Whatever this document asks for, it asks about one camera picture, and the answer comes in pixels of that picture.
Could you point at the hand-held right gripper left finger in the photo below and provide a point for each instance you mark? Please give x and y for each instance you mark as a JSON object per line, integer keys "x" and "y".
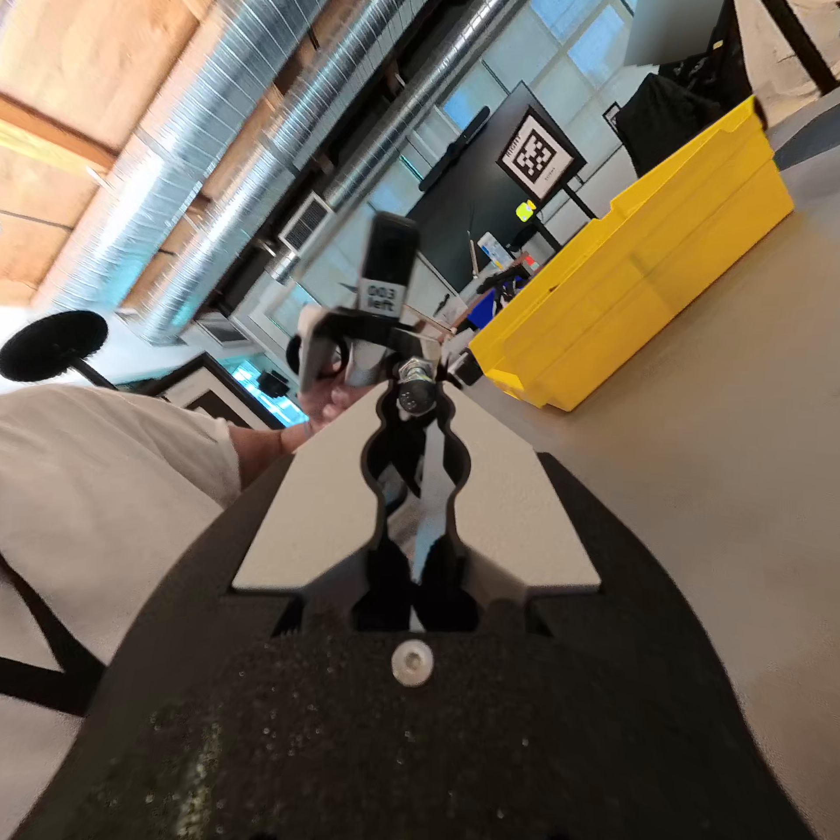
{"x": 308, "y": 518}

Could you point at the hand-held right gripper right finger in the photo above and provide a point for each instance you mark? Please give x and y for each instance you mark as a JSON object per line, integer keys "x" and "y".
{"x": 525, "y": 518}

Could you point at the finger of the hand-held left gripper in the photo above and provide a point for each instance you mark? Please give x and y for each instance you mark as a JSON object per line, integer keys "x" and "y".
{"x": 364, "y": 367}
{"x": 436, "y": 472}

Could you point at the steel hex nut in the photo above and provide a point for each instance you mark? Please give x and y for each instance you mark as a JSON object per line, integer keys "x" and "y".
{"x": 415, "y": 371}

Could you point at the yellow plastic bin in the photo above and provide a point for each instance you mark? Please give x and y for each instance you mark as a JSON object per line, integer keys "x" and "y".
{"x": 623, "y": 295}

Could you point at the person's left forearm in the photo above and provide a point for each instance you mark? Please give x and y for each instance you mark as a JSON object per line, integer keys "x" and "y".
{"x": 262, "y": 453}

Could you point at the person's left hand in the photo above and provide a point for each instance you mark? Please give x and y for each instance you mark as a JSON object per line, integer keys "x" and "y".
{"x": 328, "y": 403}

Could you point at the white vent grille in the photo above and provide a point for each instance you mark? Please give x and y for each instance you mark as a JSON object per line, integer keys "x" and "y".
{"x": 304, "y": 223}

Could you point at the black monitor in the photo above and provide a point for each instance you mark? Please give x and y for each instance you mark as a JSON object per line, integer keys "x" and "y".
{"x": 472, "y": 203}

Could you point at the white blue packet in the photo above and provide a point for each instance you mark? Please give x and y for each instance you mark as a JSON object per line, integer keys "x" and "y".
{"x": 492, "y": 248}

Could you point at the black digital timer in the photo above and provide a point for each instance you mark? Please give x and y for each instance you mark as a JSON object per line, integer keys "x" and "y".
{"x": 467, "y": 371}

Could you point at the blue container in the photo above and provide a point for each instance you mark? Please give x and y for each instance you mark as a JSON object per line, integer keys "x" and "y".
{"x": 484, "y": 308}

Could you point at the black video bar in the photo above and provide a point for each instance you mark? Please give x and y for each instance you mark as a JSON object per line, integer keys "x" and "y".
{"x": 456, "y": 148}

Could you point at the yellow sticky note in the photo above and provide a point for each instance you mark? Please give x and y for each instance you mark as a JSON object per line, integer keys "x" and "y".
{"x": 525, "y": 211}

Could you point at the spiral metal air duct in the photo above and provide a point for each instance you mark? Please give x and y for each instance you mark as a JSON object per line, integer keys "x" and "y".
{"x": 164, "y": 164}
{"x": 420, "y": 131}
{"x": 262, "y": 197}

